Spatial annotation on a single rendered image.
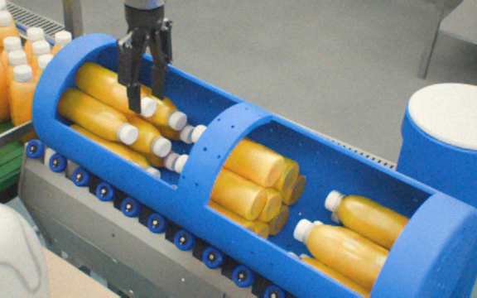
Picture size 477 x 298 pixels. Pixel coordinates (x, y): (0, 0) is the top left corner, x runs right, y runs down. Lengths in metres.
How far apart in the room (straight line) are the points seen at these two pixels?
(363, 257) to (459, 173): 0.59
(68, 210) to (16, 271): 0.72
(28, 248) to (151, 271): 0.60
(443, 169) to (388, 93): 2.14
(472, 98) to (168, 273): 0.88
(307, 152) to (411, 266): 0.41
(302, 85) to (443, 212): 2.69
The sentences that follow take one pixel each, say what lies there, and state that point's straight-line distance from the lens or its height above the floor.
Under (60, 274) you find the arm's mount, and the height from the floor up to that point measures 1.07.
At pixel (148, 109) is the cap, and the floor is 1.15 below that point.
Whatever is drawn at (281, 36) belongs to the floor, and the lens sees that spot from 4.32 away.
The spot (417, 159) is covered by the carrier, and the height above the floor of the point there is 0.95.
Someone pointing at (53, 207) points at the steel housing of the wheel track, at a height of 0.86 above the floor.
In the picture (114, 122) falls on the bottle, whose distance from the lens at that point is 1.53.
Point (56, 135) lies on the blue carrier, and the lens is 1.57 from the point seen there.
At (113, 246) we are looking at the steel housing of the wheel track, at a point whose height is 0.85.
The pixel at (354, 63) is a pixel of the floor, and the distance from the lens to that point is 4.13.
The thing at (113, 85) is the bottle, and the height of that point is 1.17.
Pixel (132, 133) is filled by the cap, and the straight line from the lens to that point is 1.53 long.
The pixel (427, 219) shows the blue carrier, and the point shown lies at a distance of 1.21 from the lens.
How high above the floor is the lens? 2.00
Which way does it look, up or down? 37 degrees down
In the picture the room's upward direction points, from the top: 5 degrees clockwise
